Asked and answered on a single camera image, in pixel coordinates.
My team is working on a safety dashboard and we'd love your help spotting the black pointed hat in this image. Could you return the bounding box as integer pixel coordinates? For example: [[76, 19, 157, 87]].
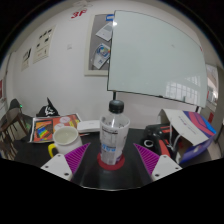
[[35, 97, 60, 118]]

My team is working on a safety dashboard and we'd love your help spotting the blue cardboard box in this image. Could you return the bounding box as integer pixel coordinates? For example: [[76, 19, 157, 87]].
[[158, 108, 218, 164]]

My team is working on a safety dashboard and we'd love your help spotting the flat round red coaster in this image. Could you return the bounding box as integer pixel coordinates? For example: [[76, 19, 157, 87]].
[[96, 151, 126, 171]]

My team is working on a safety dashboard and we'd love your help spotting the wooden chair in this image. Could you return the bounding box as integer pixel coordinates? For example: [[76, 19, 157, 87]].
[[0, 98, 31, 161]]

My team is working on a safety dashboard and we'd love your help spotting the white wall fixture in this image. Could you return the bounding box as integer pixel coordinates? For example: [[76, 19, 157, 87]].
[[73, 0, 94, 9]]

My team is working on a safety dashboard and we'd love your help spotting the white mug with yellow handle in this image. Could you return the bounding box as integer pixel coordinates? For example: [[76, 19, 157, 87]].
[[47, 125, 83, 159]]

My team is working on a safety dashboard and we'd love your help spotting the small white wall poster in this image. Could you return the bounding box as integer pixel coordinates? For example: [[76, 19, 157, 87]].
[[21, 47, 33, 72]]

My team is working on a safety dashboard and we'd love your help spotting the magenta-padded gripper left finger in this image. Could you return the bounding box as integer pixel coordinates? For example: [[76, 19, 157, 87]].
[[40, 143, 92, 185]]

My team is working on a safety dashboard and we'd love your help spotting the large white wall poster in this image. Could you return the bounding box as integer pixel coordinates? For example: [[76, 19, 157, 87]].
[[32, 25, 56, 64]]

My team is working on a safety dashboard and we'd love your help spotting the colourful printed booklet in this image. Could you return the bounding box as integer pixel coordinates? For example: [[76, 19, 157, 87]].
[[29, 113, 83, 144]]

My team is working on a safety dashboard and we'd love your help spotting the whiteboard on stand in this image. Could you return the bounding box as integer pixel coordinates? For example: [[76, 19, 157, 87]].
[[107, 9, 208, 108]]

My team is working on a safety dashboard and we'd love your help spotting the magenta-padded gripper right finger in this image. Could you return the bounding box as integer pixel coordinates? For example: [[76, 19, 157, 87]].
[[132, 143, 183, 186]]

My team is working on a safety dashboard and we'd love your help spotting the clear plastic water bottle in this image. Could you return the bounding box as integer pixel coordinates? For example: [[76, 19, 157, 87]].
[[99, 98, 131, 166]]

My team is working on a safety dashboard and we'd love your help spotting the grey notice board with papers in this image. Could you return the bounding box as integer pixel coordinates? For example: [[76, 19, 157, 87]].
[[83, 13, 116, 77]]

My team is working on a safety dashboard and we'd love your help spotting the black and red tool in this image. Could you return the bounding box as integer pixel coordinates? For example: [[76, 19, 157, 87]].
[[142, 123, 178, 158]]

